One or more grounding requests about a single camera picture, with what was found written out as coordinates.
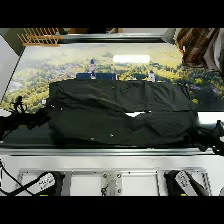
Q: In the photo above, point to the silver frame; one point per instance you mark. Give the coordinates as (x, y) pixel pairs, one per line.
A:
(113, 173)

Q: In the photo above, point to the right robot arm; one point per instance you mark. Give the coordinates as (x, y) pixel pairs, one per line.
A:
(208, 138)

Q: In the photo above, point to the white garment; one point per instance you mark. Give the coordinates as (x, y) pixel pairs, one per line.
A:
(216, 50)

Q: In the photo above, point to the brown checked shirt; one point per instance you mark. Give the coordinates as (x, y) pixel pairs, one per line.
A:
(195, 45)

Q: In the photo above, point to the black trousers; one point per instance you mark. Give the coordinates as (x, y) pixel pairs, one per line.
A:
(123, 110)

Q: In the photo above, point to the brown wooden rack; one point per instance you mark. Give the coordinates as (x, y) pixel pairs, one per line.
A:
(41, 36)

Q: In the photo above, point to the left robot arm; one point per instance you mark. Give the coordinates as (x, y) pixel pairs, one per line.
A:
(20, 121)

